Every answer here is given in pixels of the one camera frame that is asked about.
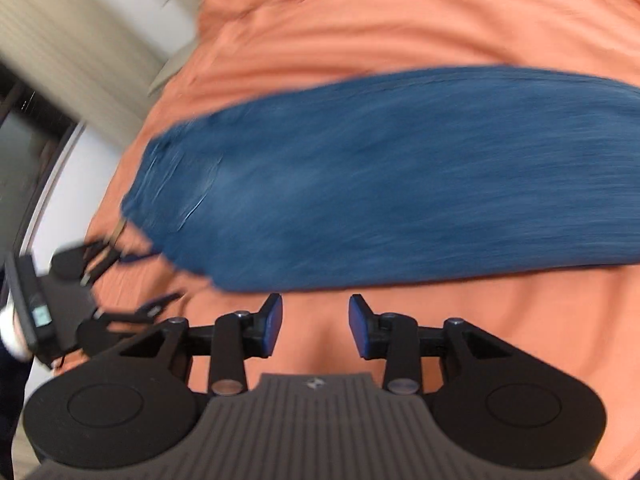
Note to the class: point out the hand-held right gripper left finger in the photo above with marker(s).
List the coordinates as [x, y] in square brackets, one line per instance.
[272, 322]

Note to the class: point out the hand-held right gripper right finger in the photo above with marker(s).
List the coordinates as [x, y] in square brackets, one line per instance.
[359, 325]

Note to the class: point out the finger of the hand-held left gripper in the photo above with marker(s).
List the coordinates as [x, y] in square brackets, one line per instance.
[70, 262]
[102, 332]

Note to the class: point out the blue denim pants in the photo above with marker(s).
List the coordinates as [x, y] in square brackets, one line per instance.
[375, 175]

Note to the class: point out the dark framed window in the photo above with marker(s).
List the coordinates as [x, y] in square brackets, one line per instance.
[25, 150]

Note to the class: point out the beige curtain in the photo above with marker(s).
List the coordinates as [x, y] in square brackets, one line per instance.
[65, 35]

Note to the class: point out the orange duvet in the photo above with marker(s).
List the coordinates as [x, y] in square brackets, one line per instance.
[400, 20]

